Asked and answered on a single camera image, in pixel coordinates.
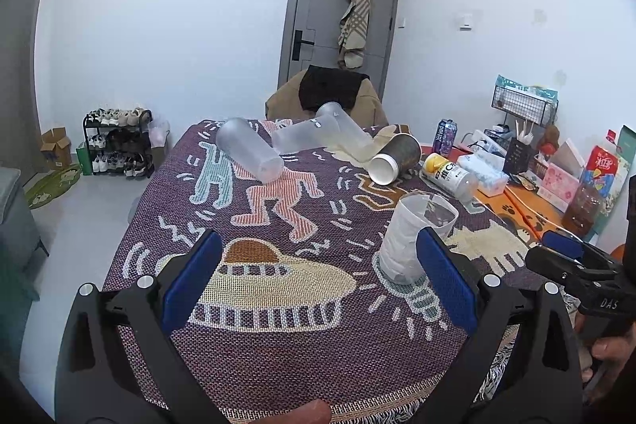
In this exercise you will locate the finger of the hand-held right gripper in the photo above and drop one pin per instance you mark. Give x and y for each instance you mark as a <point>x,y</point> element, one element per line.
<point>561,242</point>
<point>551,265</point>

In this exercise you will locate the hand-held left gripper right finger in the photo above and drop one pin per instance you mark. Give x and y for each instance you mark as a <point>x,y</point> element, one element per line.
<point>447,280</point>

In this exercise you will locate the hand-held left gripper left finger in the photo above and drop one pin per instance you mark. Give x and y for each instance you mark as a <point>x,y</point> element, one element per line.
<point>193,277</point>

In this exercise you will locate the frosted plastic cup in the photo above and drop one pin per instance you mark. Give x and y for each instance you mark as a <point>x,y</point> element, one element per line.
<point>300,133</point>
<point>248,151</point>
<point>412,240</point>
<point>350,131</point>

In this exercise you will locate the brown paper cup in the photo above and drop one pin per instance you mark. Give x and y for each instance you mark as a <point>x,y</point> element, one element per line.
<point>397,153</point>

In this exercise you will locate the person's right hand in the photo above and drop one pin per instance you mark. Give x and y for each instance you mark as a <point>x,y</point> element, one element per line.
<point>613,348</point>

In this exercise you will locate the person's left hand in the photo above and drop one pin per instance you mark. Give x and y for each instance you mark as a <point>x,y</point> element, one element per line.
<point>310,413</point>

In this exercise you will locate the orange desk mat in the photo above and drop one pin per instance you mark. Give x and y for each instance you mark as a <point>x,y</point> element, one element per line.
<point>521,210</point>

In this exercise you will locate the pink box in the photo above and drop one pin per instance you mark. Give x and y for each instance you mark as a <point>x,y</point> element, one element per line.
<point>559,183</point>

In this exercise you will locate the large red label bottle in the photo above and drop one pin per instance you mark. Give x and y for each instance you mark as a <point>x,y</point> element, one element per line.
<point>594,190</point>

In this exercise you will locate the black utensil holder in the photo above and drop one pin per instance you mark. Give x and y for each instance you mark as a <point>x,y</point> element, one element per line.
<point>519,158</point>

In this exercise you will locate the tissue pack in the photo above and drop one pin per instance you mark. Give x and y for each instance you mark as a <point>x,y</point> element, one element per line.
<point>484,175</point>

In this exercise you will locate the yellow cap plastic bottle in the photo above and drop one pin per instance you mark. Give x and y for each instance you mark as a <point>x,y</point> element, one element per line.
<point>449,175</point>

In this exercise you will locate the brown plush toy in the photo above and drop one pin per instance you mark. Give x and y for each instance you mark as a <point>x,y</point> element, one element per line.
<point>550,138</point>

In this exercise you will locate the printed woven blanket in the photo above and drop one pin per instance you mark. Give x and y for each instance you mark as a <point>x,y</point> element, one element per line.
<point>298,329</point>

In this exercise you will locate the white plastic utensils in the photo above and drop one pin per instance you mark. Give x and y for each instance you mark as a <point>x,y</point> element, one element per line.
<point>524,131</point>

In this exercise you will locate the white power strip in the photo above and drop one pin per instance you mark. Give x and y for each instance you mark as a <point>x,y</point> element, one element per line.
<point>484,138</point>

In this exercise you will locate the purple drink can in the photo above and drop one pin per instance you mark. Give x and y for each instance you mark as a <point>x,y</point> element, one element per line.
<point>444,138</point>

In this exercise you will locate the white plastic bag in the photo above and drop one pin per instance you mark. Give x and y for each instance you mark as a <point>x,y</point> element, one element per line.
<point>158,133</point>

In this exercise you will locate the beige cloth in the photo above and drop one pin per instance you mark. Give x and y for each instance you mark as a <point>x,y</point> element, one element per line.
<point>385,138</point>

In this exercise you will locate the green bag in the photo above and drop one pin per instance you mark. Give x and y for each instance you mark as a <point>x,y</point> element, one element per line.
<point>83,160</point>

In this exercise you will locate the blue white package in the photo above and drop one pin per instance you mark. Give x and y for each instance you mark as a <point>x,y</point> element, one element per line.
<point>516,82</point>

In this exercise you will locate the green floor mat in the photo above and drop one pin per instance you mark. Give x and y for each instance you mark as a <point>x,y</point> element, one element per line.
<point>52,185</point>

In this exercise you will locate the black shoe rack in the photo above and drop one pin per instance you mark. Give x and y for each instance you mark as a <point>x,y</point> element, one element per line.
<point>87,146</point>

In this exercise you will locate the group of sneakers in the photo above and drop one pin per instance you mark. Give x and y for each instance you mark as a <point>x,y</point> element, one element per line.
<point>119,116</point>

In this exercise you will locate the grey sofa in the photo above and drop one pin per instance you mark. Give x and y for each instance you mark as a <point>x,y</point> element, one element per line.
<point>15,225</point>

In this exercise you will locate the cardboard box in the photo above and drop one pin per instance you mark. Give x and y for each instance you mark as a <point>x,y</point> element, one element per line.
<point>55,151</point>

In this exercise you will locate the tan chair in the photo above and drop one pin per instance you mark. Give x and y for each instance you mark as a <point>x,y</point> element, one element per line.
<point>283,98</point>

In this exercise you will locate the black garment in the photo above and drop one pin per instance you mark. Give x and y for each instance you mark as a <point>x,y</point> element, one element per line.
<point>330,86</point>

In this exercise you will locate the plaid scarf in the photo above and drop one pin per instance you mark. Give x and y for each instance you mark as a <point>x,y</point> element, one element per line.
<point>357,11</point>

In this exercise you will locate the grey door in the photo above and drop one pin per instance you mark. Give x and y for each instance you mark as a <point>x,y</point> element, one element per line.
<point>318,6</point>

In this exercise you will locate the white light switch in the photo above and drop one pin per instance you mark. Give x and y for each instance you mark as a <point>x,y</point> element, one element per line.
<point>465,20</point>

